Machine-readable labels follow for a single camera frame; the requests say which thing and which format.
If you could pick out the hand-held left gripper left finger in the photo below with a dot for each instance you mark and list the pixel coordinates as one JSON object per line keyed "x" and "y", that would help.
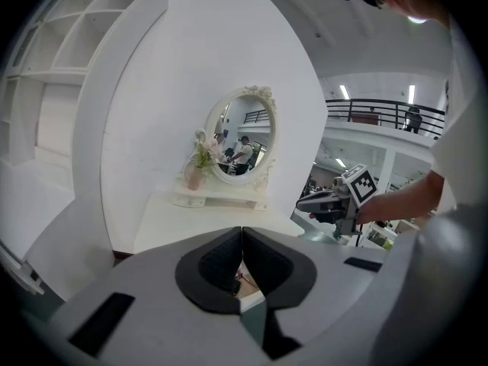
{"x": 152, "y": 288}

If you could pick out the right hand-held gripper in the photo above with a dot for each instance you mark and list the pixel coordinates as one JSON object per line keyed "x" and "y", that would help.
{"x": 360, "y": 185}

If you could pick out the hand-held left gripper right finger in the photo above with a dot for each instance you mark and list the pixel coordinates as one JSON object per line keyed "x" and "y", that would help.
{"x": 328, "y": 288}

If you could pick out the person's right forearm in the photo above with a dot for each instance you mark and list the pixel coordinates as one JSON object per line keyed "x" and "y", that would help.
{"x": 404, "y": 200}

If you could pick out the white vanity dressing table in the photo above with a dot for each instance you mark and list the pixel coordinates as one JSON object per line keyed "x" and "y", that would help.
{"x": 213, "y": 219}

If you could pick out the white-framed oval mirror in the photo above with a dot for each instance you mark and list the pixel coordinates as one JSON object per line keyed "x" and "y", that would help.
{"x": 228, "y": 194}

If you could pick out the pink vase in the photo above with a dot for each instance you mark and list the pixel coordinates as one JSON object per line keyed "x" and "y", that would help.
{"x": 194, "y": 179}

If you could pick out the ceiling strip light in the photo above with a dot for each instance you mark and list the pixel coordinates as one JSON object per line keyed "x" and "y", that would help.
{"x": 412, "y": 94}
{"x": 344, "y": 92}

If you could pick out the black balcony railing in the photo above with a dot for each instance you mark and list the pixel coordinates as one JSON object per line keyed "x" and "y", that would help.
{"x": 381, "y": 100}

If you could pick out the pale pink flower bouquet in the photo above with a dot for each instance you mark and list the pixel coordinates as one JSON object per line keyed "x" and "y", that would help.
{"x": 207, "y": 151}

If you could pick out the white desk cabinet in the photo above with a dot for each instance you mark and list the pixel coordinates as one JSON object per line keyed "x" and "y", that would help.
{"x": 34, "y": 212}

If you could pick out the person's white shirt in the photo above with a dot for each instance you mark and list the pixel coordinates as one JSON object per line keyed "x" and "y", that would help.
{"x": 453, "y": 128}

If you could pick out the white cubby shelf unit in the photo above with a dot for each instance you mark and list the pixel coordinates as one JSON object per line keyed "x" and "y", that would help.
{"x": 57, "y": 44}

